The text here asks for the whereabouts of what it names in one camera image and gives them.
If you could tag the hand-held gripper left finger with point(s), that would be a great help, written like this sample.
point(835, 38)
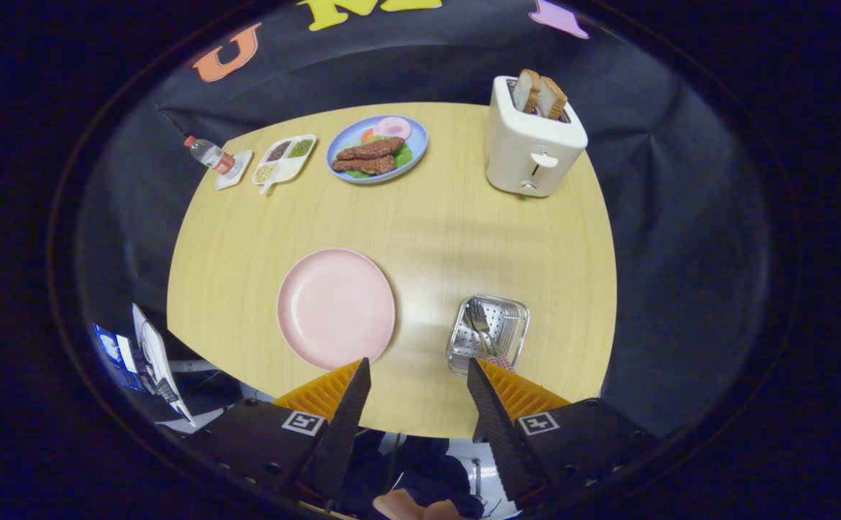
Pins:
point(337, 433)

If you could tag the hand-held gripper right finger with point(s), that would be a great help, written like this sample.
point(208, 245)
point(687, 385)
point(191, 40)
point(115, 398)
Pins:
point(503, 433)

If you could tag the person's dark clothing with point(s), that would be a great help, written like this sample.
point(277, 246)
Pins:
point(428, 469)

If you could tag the pink plate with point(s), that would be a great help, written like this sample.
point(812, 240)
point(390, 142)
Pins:
point(334, 310)

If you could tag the blue screen device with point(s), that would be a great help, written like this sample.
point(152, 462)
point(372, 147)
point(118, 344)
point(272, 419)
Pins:
point(111, 354)

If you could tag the white divided dish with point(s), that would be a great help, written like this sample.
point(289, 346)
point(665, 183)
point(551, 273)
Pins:
point(287, 170)

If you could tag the brown meat strip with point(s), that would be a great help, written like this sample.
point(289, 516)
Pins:
point(371, 149)
point(364, 165)

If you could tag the small white coaster tray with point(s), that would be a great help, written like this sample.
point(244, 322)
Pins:
point(236, 177)

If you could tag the white toaster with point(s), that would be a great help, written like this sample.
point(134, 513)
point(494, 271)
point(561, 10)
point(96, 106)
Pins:
point(522, 155)

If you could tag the green lettuce leaf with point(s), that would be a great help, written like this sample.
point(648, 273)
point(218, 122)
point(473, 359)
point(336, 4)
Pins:
point(404, 155)

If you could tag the blue plate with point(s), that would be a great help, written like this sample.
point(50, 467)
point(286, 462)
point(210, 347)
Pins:
point(417, 141)

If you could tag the clear plastic water bottle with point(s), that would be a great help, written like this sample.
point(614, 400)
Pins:
point(211, 154)

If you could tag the pink ham slice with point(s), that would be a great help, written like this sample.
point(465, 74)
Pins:
point(392, 128)

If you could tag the toast bread slice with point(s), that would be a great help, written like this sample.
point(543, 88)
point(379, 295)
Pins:
point(552, 99)
point(526, 90)

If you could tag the black backdrop cloth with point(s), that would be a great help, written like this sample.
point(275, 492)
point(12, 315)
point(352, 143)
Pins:
point(406, 72)

